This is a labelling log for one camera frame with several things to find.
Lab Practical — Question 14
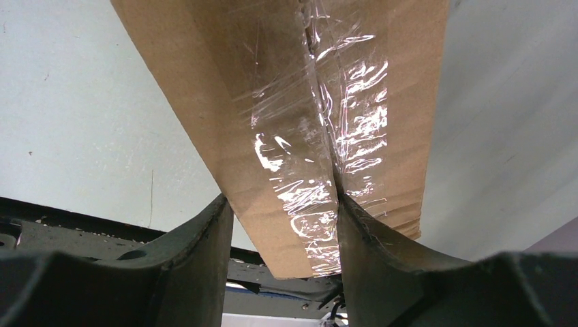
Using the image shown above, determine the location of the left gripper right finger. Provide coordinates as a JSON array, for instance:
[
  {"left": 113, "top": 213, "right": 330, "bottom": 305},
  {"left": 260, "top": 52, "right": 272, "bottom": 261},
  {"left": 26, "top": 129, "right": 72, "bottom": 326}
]
[{"left": 337, "top": 194, "right": 577, "bottom": 326}]

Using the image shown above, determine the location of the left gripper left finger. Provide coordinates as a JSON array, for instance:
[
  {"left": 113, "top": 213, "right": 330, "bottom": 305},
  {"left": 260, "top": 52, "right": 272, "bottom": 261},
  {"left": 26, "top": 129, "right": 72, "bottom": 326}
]
[{"left": 1, "top": 196, "right": 233, "bottom": 326}]

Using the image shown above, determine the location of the brown cardboard express box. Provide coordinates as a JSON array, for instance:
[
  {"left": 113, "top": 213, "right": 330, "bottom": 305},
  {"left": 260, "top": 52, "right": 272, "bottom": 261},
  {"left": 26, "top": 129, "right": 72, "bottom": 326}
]
[{"left": 112, "top": 1, "right": 448, "bottom": 279}]

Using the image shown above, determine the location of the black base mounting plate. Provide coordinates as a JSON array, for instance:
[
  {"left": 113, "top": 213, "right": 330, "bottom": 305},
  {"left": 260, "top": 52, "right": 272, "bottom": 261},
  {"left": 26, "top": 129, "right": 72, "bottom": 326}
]
[{"left": 1, "top": 198, "right": 343, "bottom": 319}]

